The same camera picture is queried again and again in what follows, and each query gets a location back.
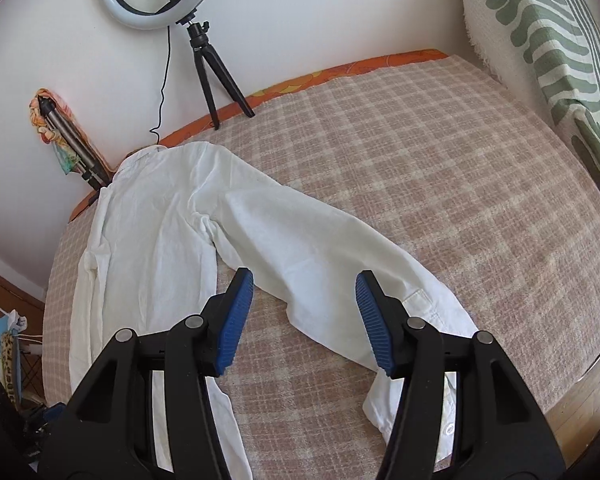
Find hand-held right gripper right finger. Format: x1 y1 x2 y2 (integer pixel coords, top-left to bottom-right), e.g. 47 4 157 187
355 270 566 480

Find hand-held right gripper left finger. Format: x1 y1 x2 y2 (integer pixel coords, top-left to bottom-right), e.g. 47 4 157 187
37 267 255 480

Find white shirt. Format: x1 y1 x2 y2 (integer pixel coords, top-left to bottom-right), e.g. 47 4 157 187
69 141 481 480

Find pink checked blanket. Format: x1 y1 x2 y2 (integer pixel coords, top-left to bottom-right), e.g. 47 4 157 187
42 55 600 480

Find wooden furniture panel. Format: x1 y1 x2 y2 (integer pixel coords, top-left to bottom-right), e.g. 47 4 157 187
0 259 46 318

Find leopard print cloth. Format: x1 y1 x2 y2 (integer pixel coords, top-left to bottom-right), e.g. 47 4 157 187
0 332 25 403

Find folded silver tripod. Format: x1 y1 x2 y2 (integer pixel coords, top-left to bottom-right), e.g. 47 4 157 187
36 95 110 192

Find black mini tripod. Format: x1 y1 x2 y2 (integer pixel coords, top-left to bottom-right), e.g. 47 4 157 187
176 12 256 131

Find colourful floral cloth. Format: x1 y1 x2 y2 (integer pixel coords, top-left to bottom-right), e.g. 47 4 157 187
28 89 88 177

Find white green patterned throw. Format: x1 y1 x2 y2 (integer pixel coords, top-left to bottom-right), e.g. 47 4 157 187
455 0 600 201

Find white cord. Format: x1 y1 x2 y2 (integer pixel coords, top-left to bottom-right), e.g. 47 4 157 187
0 290 43 350

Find black power cable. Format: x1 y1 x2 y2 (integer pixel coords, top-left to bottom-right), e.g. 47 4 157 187
149 25 173 147

